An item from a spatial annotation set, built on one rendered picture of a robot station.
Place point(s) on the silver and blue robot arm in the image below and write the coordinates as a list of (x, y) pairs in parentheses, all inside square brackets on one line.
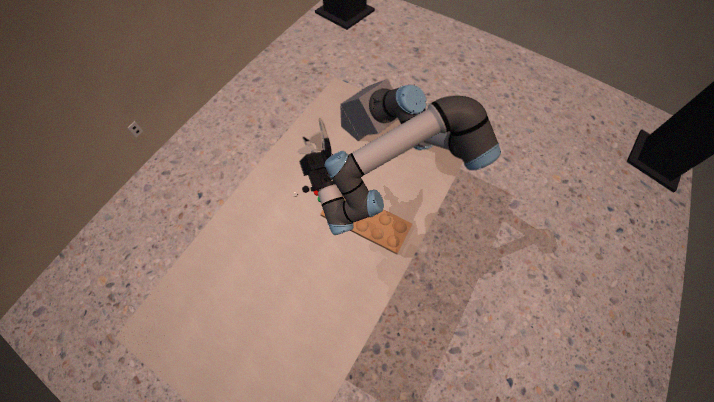
[(463, 116)]

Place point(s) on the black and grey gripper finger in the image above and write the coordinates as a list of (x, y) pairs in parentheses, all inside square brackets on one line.
[(321, 140), (308, 148)]

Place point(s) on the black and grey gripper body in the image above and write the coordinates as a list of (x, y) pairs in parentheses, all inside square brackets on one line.
[(317, 173)]

